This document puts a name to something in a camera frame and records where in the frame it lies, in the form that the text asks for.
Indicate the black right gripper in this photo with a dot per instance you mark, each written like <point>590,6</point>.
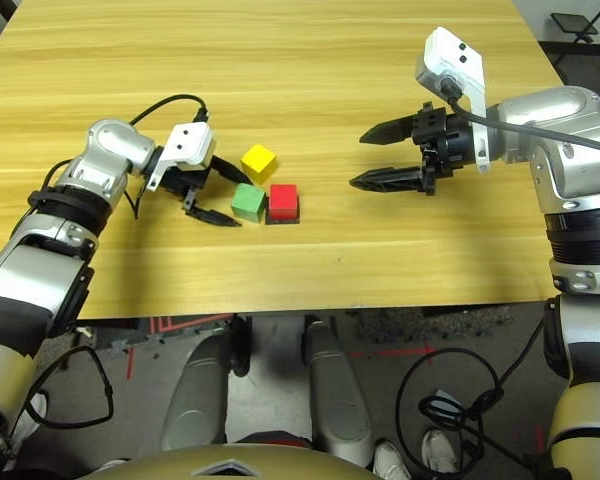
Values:
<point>445,145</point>

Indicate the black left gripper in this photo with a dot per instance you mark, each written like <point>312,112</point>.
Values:
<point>185,180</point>

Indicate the green wooden block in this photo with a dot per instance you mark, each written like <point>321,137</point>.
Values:
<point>247,200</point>

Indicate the yellow wooden block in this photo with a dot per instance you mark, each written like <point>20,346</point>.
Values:
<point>257,161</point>

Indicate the red wooden block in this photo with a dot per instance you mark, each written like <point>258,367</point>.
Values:
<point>283,199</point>

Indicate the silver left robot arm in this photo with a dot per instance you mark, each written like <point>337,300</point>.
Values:
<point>105,145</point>

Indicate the black square marker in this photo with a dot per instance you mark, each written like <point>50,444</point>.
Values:
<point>280,222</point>

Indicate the black mat with red lines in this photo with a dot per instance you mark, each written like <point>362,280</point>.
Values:
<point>190,325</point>

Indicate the speckled grey carpet piece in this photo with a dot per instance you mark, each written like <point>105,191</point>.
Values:
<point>405,322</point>

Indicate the grey left robot leg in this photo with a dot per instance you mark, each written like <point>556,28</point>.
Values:
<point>197,395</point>

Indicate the grey robot leg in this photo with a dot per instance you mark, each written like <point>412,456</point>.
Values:
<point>197,395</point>
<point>337,395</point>

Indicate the grey right robot leg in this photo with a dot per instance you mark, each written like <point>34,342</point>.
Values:
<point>337,395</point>

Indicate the pale blue paper tag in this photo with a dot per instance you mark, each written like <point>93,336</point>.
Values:
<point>447,397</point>

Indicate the gold robot torso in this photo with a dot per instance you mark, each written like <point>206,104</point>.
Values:
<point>180,465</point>

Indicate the white sneaker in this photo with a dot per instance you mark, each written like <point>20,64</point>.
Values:
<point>391,462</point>
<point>437,450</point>
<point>36,407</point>
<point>115,464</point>

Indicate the dark metal bar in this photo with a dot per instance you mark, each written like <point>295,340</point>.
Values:
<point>7,9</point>

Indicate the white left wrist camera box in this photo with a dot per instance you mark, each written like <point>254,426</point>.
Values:
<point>190,142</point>

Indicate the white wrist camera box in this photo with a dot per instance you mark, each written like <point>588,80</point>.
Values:
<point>450,55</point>
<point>190,142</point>

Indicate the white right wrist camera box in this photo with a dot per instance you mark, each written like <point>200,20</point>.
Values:
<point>450,55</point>

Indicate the black stand base plate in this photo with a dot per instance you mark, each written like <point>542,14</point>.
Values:
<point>572,22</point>

